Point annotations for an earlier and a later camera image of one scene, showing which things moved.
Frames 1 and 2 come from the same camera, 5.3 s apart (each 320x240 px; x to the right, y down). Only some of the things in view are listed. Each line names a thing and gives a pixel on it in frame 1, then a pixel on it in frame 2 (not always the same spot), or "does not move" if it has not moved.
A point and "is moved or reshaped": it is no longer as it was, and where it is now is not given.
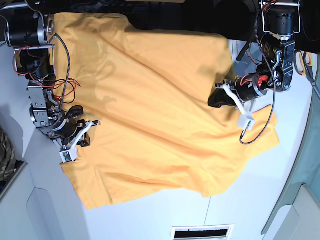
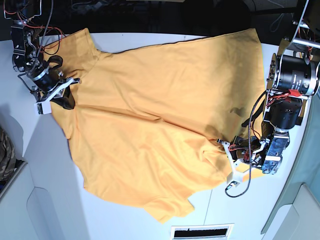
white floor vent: [218, 232] does not move
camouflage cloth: [7, 158] does not move
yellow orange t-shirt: [144, 96] is moved or reshaped
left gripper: [69, 130] -> [45, 84]
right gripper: [240, 89] -> [238, 149]
